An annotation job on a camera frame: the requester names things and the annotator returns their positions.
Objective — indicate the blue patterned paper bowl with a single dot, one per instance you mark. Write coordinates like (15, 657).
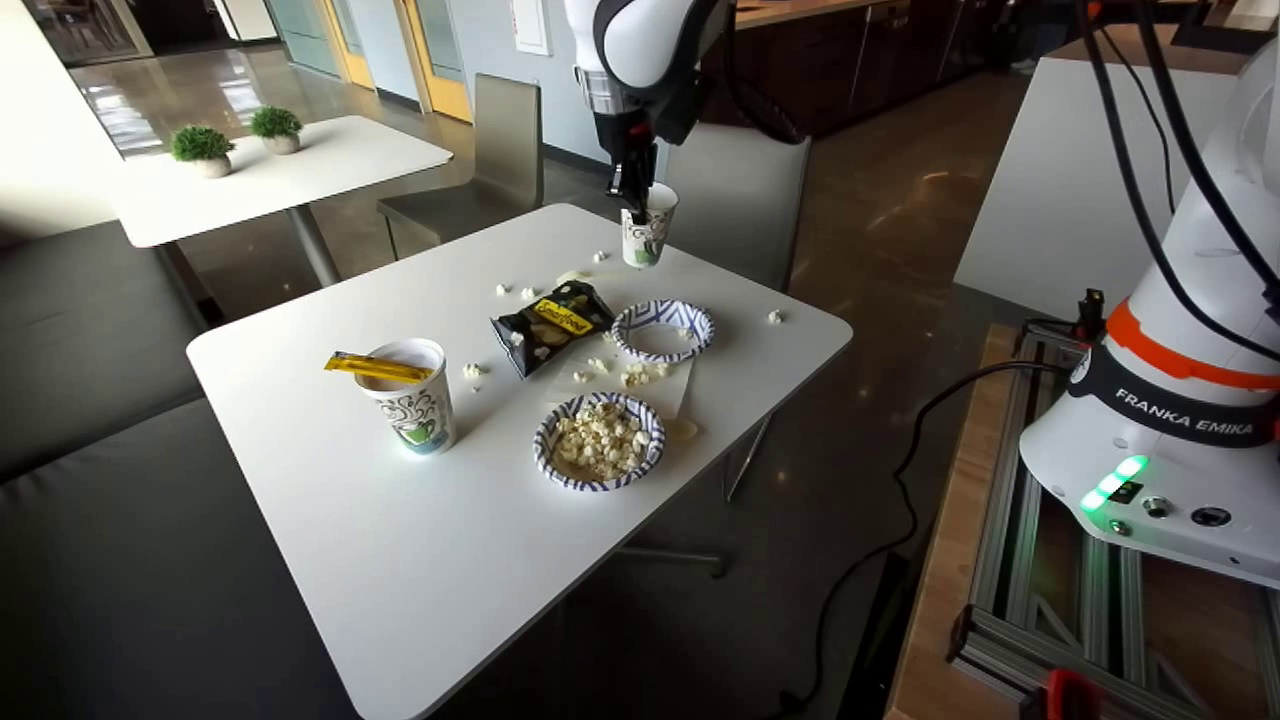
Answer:
(549, 463)
(663, 328)

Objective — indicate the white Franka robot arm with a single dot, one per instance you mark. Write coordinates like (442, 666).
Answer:
(1201, 332)

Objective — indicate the gray chair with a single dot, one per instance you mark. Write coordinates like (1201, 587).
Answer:
(754, 203)
(502, 144)

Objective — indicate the floral paper cup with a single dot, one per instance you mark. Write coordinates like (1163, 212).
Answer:
(419, 404)
(646, 241)

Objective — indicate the yellow snack packet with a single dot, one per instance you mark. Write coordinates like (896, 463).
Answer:
(372, 366)

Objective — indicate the black snack bag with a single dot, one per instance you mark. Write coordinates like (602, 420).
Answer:
(549, 327)

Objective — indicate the wooden platform board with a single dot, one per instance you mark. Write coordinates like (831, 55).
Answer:
(940, 587)

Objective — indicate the black bench sofa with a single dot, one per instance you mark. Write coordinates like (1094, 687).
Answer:
(104, 562)

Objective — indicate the white square table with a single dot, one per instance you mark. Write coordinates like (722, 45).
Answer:
(403, 562)

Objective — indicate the small green potted plant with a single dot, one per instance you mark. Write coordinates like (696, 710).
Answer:
(202, 141)
(278, 127)

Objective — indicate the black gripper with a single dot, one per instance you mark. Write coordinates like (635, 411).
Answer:
(635, 153)

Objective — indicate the white side table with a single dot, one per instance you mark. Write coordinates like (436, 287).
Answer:
(295, 174)

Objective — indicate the yellow framed glass door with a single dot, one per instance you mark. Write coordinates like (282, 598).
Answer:
(351, 45)
(442, 67)

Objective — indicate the white popcorn piece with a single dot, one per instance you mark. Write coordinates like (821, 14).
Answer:
(654, 370)
(602, 258)
(526, 294)
(507, 288)
(773, 316)
(474, 373)
(630, 379)
(602, 366)
(581, 379)

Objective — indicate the white popcorn heap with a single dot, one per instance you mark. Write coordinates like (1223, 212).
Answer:
(602, 440)

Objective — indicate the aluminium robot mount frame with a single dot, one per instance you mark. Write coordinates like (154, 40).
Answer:
(1026, 587)

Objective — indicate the white paper sheet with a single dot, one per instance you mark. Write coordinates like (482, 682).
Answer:
(531, 25)

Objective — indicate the red clamp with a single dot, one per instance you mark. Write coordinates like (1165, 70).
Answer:
(1066, 697)

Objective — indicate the dark wooden counter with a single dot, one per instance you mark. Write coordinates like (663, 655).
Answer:
(883, 67)

